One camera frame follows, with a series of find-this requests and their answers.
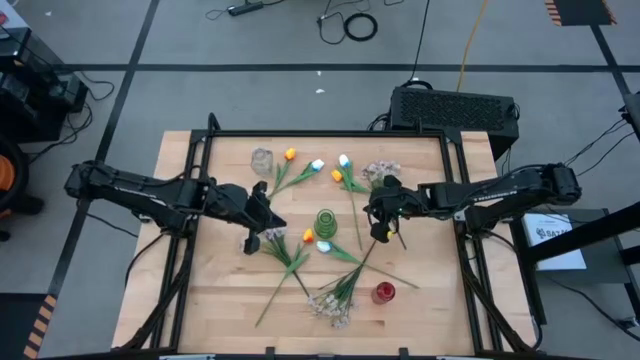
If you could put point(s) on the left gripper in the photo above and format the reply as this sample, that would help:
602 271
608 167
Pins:
230 200

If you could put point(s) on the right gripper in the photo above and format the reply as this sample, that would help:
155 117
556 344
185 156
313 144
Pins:
407 202

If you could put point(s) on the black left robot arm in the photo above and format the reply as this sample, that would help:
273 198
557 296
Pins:
125 187

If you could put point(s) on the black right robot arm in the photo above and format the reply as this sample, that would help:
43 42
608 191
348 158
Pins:
500 190

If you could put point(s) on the green glass vase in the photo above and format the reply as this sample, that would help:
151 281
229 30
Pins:
325 225

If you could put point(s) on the clear glass vase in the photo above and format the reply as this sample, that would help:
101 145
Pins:
262 162

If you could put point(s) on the red ribbed glass vase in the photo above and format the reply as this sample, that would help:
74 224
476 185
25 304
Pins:
384 292

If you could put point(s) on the black computer case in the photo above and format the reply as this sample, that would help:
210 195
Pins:
452 112

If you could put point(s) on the black table clamp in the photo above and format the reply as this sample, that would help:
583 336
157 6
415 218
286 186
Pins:
270 353
404 353

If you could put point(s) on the white printed box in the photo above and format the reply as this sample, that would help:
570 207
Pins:
555 240

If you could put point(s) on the black power strip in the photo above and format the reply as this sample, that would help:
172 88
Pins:
245 8

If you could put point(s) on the dark side table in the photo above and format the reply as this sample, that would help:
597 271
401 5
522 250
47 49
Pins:
605 280

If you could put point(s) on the orange black shop vacuum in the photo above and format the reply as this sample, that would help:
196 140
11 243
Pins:
6 175

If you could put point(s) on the black equipment cart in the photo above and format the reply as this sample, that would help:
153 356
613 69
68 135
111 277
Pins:
35 90

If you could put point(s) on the black mat hazard stripes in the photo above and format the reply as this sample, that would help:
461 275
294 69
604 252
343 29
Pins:
580 10
20 325

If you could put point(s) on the black metal table frame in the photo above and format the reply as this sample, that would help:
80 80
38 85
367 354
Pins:
325 134

